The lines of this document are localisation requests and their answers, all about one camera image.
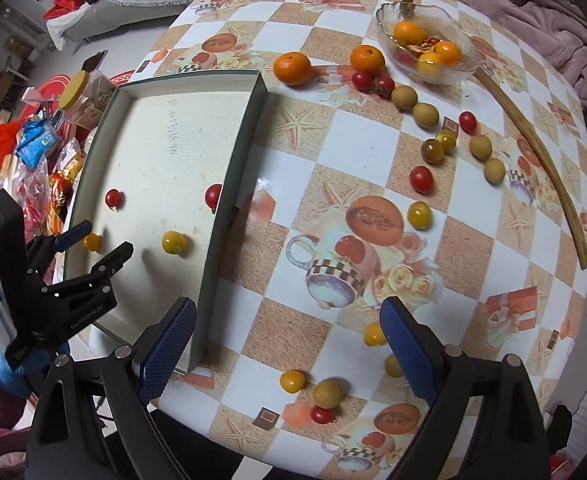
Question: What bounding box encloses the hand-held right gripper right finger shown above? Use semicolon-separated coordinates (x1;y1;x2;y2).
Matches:
379;296;550;480

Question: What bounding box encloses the long wooden stick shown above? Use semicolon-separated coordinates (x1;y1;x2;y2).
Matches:
472;67;587;270

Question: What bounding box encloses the pile of wrapped candy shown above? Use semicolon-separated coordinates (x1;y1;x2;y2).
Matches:
8;137;88;241

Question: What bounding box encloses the person's left hand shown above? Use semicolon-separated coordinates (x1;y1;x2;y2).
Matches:
0;342;72;397

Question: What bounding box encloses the checkered printed tablecloth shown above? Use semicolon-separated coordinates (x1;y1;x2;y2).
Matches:
140;0;587;467

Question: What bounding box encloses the clear glass bowl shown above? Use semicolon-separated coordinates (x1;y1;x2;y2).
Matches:
376;1;481;85

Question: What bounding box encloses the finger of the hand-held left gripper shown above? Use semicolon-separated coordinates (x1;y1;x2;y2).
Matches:
40;241;135;301
26;222;93;271

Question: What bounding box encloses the brown cherry tomato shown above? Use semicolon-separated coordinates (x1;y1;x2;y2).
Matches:
420;139;443;164

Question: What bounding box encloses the red round floor mat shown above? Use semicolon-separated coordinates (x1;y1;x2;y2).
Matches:
33;72;74;111

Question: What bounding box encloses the grey cardboard box tray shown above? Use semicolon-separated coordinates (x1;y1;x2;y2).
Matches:
63;71;268;375

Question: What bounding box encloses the orange mandarin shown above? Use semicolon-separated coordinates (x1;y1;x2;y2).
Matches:
273;52;313;86
393;20;428;47
433;40;462;66
417;53;447;81
350;45;387;74

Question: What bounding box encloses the pink fleece blanket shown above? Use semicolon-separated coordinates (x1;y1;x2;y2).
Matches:
449;0;587;123

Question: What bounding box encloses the blue snack packet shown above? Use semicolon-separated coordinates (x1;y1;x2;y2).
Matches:
15;118;60;170

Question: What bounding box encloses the jar with yellow lid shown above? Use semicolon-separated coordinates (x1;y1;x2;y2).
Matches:
57;71;105;126

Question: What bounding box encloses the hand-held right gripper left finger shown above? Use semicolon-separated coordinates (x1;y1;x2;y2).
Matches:
26;296;198;480

